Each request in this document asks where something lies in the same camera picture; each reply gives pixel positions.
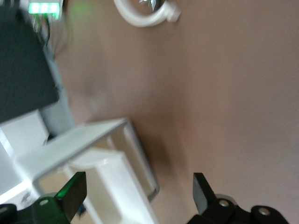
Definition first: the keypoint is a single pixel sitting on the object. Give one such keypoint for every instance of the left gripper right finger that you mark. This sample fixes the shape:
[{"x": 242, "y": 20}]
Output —
[{"x": 204, "y": 200}]

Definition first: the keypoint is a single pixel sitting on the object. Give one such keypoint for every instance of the cream plastic drawer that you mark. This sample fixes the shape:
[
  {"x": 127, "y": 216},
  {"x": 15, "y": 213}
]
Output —
[{"x": 112, "y": 182}]

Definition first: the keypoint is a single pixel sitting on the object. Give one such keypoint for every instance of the white drawer cabinet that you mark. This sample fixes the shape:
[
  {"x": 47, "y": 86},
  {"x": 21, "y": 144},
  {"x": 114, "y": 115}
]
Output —
[{"x": 70, "y": 144}]

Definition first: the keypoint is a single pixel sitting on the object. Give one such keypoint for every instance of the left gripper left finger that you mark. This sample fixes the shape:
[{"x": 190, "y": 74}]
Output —
[{"x": 72, "y": 198}]

